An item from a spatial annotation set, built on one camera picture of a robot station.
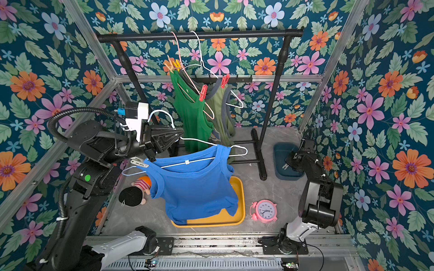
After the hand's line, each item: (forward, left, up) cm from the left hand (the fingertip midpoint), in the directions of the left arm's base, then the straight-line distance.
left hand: (179, 135), depth 43 cm
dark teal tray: (+28, -47, -50) cm, 74 cm away
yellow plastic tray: (-7, -8, -53) cm, 54 cm away
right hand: (+18, -50, -44) cm, 70 cm away
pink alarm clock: (-5, -30, -52) cm, 60 cm away
